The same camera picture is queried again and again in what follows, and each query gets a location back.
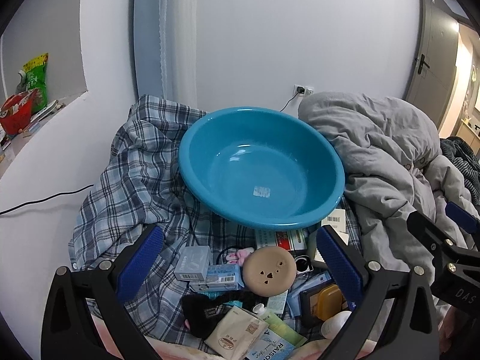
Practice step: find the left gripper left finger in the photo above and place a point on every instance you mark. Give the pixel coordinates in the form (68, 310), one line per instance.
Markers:
(68, 329)

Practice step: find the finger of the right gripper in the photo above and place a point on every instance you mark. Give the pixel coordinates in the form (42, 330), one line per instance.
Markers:
(423, 228)
(462, 218)

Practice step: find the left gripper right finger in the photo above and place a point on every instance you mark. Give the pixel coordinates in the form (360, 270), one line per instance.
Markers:
(410, 331)

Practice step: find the beige round bear compact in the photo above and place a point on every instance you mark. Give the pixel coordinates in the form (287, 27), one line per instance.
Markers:
(269, 271)

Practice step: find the dark striped clothing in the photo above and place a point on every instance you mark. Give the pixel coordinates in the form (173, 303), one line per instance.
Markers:
(462, 156)

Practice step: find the white round bottle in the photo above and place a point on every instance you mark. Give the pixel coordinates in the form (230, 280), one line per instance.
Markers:
(332, 326)

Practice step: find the amber yellow case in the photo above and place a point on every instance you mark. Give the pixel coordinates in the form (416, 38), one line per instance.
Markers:
(321, 302)

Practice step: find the grey duvet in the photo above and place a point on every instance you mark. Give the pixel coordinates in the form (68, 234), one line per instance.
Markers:
(394, 166)

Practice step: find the small white barcode box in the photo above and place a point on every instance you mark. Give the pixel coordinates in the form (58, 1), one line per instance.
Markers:
(337, 220)

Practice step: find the black pouch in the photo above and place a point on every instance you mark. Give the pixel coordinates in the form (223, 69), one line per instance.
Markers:
(202, 312)

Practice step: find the white green tube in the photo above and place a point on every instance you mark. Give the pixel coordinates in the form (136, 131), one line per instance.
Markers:
(278, 326)

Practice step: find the raisons blue white packet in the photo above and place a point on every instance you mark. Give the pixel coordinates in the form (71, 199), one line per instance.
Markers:
(270, 346)

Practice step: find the grey small box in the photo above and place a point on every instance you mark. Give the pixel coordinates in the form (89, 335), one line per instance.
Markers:
(193, 263)

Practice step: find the red white medicine box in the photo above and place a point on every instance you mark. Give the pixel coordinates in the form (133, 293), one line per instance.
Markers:
(293, 240)

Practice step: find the light blue barcode box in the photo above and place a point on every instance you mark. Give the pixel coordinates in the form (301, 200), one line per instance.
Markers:
(220, 278)

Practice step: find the grey door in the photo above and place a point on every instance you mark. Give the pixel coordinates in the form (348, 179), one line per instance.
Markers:
(433, 77)

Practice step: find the beige sachet packet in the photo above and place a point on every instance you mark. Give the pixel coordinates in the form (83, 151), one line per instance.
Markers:
(235, 334)

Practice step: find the blue plaid blanket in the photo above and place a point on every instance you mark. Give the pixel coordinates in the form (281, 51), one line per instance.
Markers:
(142, 185)

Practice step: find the blue plastic basin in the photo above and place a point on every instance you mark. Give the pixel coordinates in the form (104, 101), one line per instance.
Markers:
(262, 169)

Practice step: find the pink bunny plush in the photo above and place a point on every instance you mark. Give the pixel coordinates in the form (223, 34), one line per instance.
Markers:
(239, 257)

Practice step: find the red snack bag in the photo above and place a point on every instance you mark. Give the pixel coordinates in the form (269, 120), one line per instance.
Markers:
(17, 111)

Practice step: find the green snack bag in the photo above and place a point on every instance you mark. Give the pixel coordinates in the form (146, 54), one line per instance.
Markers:
(33, 75)

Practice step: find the white sheer curtain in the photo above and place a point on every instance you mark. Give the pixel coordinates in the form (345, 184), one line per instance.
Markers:
(178, 50)

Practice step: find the white wall socket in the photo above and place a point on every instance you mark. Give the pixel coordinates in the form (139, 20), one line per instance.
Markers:
(301, 90)

